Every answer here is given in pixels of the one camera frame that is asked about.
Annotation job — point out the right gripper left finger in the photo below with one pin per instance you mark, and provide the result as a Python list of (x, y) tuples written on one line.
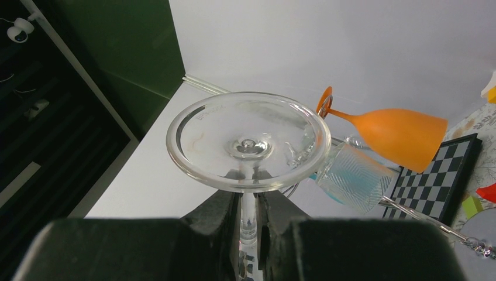
[(128, 248)]

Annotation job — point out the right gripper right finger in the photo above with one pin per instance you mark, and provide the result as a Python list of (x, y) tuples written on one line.
[(356, 252)]

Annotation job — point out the ribbed clear tumbler glass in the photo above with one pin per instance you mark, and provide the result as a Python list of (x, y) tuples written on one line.
[(356, 179)]

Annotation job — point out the clear wine glass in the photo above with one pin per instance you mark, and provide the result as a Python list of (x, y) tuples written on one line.
[(247, 146)]

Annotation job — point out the chrome wine glass rack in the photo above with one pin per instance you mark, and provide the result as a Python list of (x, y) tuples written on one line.
[(480, 247)]

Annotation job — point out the orange wine glass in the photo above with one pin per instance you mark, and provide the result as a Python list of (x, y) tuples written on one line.
[(408, 138)]

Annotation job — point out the black white checkerboard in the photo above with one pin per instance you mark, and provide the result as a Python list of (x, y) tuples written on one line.
[(438, 191)]

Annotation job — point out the floral tablecloth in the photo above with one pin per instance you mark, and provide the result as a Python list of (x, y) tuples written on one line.
[(478, 161)]

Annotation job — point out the red white block toy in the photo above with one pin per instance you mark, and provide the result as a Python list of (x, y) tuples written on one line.
[(489, 92)]

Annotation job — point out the white security camera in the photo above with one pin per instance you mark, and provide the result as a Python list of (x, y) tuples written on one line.
[(21, 28)]

